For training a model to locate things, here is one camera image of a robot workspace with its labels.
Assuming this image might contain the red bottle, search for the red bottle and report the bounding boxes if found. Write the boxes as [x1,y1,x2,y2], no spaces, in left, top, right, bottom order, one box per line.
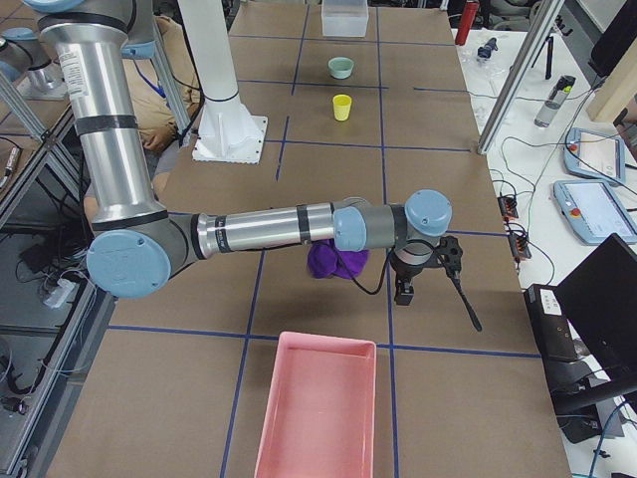
[455,0,479,46]

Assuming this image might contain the mint green bowl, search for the mint green bowl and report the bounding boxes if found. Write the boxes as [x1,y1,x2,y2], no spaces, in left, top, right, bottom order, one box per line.
[327,57,354,80]

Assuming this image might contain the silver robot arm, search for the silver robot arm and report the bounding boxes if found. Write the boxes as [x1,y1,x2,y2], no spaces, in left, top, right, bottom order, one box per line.
[31,1,462,305]
[1,27,67,101]

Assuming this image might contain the aluminium frame post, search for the aluminium frame post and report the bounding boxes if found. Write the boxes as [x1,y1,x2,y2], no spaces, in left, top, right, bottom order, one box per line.
[477,0,564,155]

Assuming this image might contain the teach pendant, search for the teach pendant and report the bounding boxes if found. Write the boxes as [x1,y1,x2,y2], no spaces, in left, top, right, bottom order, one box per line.
[552,179,636,245]
[563,127,626,186]

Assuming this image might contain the white power strip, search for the white power strip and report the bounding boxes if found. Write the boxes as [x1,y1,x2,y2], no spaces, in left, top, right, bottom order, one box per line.
[43,278,76,309]

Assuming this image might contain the black box device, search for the black box device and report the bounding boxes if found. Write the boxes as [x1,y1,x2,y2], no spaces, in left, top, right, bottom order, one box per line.
[524,284,579,363]

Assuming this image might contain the upper teach pendant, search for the upper teach pendant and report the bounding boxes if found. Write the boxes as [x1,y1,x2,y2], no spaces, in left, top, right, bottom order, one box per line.
[563,127,626,186]

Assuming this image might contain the white camera column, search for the white camera column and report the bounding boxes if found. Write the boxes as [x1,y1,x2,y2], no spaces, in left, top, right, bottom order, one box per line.
[179,0,268,164]

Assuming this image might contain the black monitor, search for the black monitor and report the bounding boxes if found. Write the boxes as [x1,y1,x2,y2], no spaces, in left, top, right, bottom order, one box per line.
[554,233,636,371]

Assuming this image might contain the purple cloth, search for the purple cloth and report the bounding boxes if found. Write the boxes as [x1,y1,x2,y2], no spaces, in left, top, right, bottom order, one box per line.
[307,239,369,280]

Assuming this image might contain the pink plastic tray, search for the pink plastic tray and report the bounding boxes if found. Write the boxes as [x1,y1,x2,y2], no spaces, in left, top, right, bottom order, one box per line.
[254,332,376,477]

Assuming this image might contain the seated person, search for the seated person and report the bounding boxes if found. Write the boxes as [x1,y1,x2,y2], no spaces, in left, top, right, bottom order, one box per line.
[83,14,203,225]

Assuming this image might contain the blue black handheld tool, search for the blue black handheld tool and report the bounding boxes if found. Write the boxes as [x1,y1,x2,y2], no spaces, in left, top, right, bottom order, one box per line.
[477,37,498,61]

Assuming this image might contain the clear water bottle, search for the clear water bottle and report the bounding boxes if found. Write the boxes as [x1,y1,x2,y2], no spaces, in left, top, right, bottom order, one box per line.
[533,75,576,127]

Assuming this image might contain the clear plastic bin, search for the clear plastic bin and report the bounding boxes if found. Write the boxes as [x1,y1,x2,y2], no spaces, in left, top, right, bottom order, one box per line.
[320,0,369,38]

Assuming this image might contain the yellow plastic cup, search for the yellow plastic cup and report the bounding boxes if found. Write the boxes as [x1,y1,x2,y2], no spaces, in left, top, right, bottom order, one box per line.
[332,94,352,121]

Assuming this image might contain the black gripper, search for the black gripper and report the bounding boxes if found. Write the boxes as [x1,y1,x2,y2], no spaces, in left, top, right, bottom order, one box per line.
[389,247,482,332]

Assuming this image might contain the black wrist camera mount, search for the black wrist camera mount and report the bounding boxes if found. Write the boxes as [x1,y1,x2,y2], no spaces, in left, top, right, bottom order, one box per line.
[435,235,463,280]

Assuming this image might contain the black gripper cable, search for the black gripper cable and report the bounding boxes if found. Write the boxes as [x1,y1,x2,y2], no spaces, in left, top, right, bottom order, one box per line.
[342,237,444,297]

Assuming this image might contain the lower teach pendant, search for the lower teach pendant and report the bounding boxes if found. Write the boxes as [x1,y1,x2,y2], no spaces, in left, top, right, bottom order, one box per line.
[552,179,636,245]

